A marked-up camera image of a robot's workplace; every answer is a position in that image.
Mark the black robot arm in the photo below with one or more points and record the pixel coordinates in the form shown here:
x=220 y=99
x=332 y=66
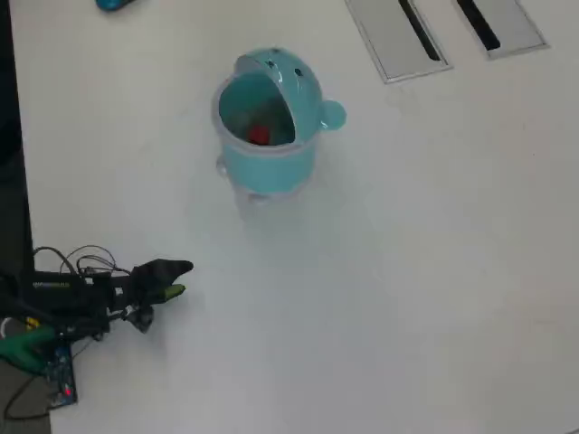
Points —
x=59 y=294

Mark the yellow plug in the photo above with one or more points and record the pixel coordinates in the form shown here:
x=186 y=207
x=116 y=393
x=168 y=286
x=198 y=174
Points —
x=31 y=323

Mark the green table clamp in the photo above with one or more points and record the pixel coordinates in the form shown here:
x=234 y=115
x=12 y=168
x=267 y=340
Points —
x=20 y=346

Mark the blue controller circuit board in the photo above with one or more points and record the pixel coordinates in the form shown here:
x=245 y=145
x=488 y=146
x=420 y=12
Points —
x=61 y=375

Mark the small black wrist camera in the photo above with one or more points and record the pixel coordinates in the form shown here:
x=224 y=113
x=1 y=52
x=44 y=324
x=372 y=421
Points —
x=141 y=318

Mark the teal blue gadget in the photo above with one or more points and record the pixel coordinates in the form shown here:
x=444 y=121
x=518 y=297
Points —
x=113 y=3

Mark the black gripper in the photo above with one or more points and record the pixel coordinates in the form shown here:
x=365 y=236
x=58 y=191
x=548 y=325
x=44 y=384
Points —
x=135 y=289

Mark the teal round bin body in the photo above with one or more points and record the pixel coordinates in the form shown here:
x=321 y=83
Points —
x=267 y=167

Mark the teal dome bin lid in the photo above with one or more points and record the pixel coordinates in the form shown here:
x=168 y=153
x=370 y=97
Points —
x=303 y=90

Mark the red cube block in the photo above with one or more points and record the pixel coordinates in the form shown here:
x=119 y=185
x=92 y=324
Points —
x=259 y=134

